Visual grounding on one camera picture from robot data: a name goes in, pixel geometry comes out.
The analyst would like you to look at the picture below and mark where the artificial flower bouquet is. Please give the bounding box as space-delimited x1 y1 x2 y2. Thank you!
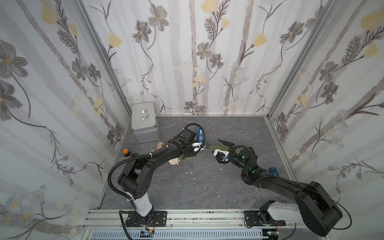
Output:
155 140 229 166

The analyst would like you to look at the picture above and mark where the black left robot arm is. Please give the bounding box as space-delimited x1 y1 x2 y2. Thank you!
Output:
107 123 206 240

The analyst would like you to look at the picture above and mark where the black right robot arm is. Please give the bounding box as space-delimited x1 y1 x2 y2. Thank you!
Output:
212 141 346 237

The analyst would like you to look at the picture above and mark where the small blue box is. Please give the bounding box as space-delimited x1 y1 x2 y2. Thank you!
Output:
269 167 280 177

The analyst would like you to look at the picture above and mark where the silver aluminium case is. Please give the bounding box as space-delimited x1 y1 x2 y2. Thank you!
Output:
131 102 160 144

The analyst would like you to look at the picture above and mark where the brown bottle with orange cap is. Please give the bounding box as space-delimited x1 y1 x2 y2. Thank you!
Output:
123 149 132 159

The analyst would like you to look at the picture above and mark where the right wrist camera white housing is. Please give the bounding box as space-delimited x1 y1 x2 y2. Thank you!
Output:
213 149 230 164

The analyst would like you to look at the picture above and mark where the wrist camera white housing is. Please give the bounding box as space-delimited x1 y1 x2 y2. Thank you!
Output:
192 143 209 153
213 149 230 164

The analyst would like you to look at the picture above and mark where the left wrist camera white housing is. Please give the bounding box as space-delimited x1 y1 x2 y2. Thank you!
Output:
192 143 209 153

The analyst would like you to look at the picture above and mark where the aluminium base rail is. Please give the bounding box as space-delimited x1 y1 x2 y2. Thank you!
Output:
77 210 320 240

